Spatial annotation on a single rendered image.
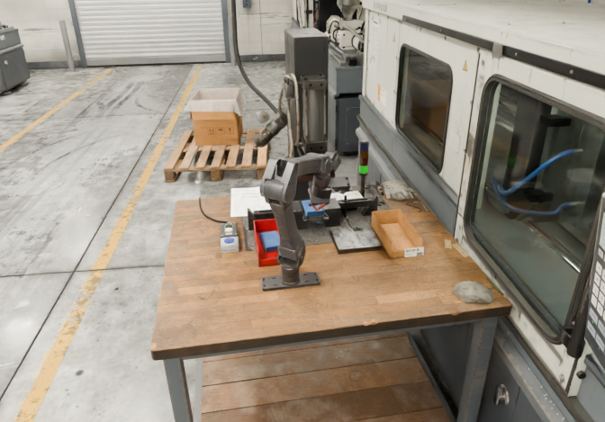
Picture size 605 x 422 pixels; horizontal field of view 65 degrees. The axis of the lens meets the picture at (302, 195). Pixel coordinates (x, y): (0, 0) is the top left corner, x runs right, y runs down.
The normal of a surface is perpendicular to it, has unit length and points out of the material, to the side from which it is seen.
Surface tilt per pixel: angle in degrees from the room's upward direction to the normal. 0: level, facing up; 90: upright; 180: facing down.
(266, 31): 90
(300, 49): 90
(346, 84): 90
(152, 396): 0
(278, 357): 0
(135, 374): 0
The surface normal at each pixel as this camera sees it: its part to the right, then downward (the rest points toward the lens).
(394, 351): -0.02, -0.90
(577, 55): -0.99, 0.06
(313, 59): 0.16, 0.43
